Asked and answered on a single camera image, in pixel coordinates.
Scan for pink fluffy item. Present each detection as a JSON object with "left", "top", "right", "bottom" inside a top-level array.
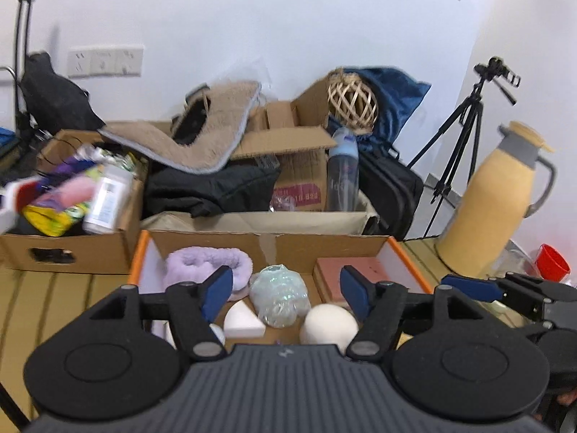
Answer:
[{"left": 49, "top": 174, "right": 97, "bottom": 208}]

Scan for woven rattan ball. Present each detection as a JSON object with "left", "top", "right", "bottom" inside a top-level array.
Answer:
[{"left": 327, "top": 69, "right": 378, "bottom": 129}]

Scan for pink sponge block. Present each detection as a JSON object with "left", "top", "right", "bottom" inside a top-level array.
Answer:
[{"left": 313, "top": 257, "right": 391, "bottom": 307}]

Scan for black suitcase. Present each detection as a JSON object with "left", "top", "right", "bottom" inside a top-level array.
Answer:
[{"left": 358, "top": 146, "right": 424, "bottom": 241}]

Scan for yellow snack packet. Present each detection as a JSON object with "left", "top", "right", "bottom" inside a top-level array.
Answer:
[{"left": 22, "top": 189, "right": 91, "bottom": 237}]

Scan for white wedge sponge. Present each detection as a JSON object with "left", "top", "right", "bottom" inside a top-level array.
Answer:
[{"left": 223, "top": 300, "right": 267, "bottom": 339}]

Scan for brown cardboard box with handle hole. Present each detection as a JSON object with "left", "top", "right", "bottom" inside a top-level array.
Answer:
[{"left": 0, "top": 130, "right": 149, "bottom": 275}]

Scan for white plastic jar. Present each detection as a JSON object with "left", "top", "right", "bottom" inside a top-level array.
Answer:
[{"left": 82, "top": 165, "right": 135, "bottom": 235}]

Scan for white wall socket panel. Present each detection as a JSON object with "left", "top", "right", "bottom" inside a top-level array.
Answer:
[{"left": 67, "top": 45, "right": 145, "bottom": 77}]

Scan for purple fluffy headband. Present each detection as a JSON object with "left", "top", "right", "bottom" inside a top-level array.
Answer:
[{"left": 163, "top": 246, "right": 254, "bottom": 301}]

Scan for white egg-shaped sponge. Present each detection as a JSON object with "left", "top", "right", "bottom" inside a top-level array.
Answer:
[{"left": 300, "top": 303, "right": 360, "bottom": 353}]

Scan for beige fluffy rug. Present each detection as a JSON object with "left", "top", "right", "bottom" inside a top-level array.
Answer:
[{"left": 98, "top": 80, "right": 263, "bottom": 174}]

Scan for beige fabric box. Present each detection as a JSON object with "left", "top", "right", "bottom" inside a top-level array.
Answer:
[{"left": 141, "top": 189, "right": 382, "bottom": 236}]

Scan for black camera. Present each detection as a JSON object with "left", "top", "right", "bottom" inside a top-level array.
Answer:
[{"left": 473, "top": 56, "right": 522, "bottom": 88}]

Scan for black bag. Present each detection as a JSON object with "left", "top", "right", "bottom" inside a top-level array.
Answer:
[{"left": 22, "top": 52, "right": 106, "bottom": 136}]

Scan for black tripod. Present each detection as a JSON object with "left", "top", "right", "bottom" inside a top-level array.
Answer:
[{"left": 408, "top": 76, "right": 518, "bottom": 240}]

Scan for dark water bottle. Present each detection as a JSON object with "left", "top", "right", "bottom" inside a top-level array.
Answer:
[{"left": 327, "top": 127, "right": 360, "bottom": 212}]

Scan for red and orange cardboard box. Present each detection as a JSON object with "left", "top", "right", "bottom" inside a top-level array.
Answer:
[{"left": 128, "top": 230, "right": 436, "bottom": 353}]

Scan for clear plastic bag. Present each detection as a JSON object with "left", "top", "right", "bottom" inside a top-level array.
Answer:
[{"left": 249, "top": 265, "right": 312, "bottom": 328}]

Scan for black handbag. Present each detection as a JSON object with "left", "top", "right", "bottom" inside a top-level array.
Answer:
[{"left": 171, "top": 83, "right": 212, "bottom": 145}]

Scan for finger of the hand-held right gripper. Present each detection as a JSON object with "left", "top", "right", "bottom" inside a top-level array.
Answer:
[{"left": 440, "top": 272, "right": 555, "bottom": 324}]

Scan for red cup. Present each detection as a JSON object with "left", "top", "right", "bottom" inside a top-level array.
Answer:
[{"left": 534, "top": 244, "right": 571, "bottom": 283}]

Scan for large brown cardboard box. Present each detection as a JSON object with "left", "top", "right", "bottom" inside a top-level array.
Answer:
[{"left": 230, "top": 76, "right": 339, "bottom": 213}]

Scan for black cloth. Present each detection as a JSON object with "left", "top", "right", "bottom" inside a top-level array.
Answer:
[{"left": 143, "top": 162, "right": 281, "bottom": 217}]

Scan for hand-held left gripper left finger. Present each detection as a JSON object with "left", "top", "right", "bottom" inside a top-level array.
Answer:
[{"left": 88, "top": 265, "right": 234, "bottom": 362}]

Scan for yellow thermos jug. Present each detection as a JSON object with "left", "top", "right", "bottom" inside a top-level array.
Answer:
[{"left": 435, "top": 121, "right": 557, "bottom": 278}]

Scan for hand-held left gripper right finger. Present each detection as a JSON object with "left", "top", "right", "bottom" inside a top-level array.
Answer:
[{"left": 339, "top": 265, "right": 488, "bottom": 362}]

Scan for dark blue cloth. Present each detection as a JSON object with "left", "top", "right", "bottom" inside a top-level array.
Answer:
[{"left": 345, "top": 67, "right": 431, "bottom": 154}]

